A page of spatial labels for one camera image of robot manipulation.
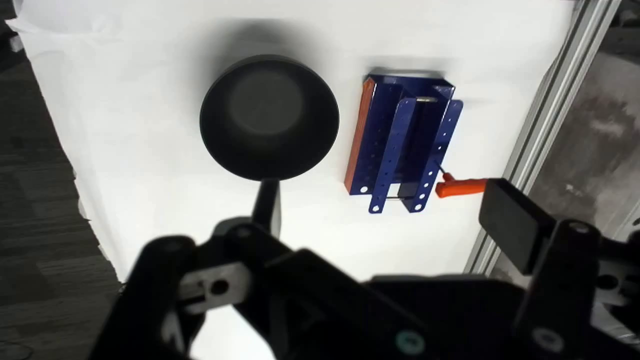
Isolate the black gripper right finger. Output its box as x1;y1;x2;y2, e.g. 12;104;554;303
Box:
478;179;605;360

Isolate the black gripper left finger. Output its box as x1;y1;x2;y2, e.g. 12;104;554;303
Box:
88;179;305;360

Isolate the orange piece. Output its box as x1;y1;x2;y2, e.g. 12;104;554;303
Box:
430;158;497;201

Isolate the black bowl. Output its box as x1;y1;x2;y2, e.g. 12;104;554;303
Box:
199;55;341;182

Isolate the blue rack with orange base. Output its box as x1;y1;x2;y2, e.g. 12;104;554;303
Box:
342;73;467;216

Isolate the large white paper sheet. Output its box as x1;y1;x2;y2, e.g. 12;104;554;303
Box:
7;0;577;360

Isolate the aluminium frame rail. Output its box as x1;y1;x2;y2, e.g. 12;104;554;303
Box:
464;0;624;276

